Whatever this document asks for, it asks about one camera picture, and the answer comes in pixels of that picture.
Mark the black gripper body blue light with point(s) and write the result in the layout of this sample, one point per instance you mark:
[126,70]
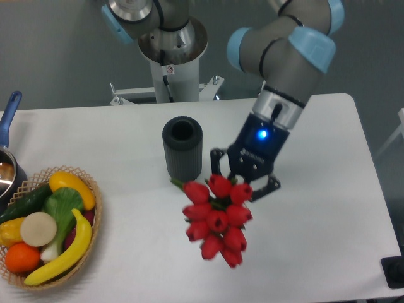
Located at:
[253,153]

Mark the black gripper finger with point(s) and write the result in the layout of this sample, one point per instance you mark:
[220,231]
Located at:
[216,154]
[272,184]

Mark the dark grey ribbed vase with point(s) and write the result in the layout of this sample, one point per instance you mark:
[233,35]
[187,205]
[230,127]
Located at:
[183,145]

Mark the red tulip bouquet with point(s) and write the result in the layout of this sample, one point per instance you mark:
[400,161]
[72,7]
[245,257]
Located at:
[217,216]

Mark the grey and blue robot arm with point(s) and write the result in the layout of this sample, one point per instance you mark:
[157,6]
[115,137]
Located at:
[291,55]

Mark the purple eggplant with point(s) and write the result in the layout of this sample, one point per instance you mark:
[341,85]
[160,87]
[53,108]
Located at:
[89,215]

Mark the black device at table edge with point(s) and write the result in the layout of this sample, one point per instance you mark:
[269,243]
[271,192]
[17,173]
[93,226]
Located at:
[393,271]

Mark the white furniture piece right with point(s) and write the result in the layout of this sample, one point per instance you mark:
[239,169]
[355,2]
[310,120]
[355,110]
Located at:
[395,136]

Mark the yellow banana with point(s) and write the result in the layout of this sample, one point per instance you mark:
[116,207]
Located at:
[68,258]

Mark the green bok choy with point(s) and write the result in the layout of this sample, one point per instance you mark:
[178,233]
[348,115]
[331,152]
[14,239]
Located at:
[59,206]

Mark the woven wicker basket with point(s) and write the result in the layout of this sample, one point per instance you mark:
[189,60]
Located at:
[33,182]

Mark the green cucumber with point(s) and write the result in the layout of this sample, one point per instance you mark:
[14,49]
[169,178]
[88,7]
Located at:
[29,203]

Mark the beige round disc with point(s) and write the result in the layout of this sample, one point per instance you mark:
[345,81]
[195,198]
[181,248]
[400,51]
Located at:
[38,229]

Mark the yellow bell pepper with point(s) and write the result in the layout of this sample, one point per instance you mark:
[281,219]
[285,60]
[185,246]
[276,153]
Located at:
[10,232]

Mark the orange fruit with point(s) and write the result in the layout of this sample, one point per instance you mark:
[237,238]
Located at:
[21,258]

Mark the blue handled saucepan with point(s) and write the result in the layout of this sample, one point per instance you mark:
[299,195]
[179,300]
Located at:
[12,175]

